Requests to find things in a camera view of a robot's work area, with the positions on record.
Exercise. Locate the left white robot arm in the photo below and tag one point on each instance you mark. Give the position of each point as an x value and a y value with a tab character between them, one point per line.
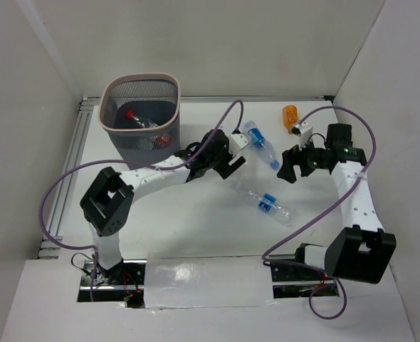
107	202

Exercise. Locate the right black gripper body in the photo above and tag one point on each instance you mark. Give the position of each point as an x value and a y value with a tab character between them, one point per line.
314	157

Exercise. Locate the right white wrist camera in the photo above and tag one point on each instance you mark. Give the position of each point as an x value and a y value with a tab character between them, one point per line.
304	131

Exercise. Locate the blue cap water bottle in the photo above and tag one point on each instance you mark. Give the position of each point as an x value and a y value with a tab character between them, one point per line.
261	145

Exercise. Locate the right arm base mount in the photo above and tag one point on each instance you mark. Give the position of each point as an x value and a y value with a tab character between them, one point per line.
291	282

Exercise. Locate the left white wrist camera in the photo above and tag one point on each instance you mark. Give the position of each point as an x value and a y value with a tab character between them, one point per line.
237	143

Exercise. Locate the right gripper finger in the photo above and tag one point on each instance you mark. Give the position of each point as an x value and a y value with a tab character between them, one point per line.
305	169
291	158

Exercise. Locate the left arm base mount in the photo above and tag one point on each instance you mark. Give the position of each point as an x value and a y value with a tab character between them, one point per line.
126	285

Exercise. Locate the aluminium frame rail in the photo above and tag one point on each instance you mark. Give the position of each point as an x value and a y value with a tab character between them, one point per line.
64	191

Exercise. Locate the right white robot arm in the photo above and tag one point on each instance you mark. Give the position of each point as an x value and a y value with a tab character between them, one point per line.
362	250

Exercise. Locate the grey mesh waste bin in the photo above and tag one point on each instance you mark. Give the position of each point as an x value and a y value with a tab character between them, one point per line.
155	96

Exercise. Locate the crushed blue label bottle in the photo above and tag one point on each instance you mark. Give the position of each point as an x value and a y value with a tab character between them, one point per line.
264	202

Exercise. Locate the red cap clear bottle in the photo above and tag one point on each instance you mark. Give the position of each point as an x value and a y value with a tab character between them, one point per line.
134	121

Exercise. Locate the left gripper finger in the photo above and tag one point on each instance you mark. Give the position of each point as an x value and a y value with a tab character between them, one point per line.
236	162
226	171

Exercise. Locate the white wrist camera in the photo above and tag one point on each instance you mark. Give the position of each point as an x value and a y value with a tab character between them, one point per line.
237	143
304	131

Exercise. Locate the crushed clear bottle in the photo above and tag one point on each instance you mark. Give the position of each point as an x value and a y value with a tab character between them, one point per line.
156	142

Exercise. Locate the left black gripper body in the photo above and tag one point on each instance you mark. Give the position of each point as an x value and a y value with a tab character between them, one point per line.
223	161

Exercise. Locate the orange plastic bottle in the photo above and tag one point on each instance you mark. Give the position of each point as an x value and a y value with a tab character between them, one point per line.
290	117

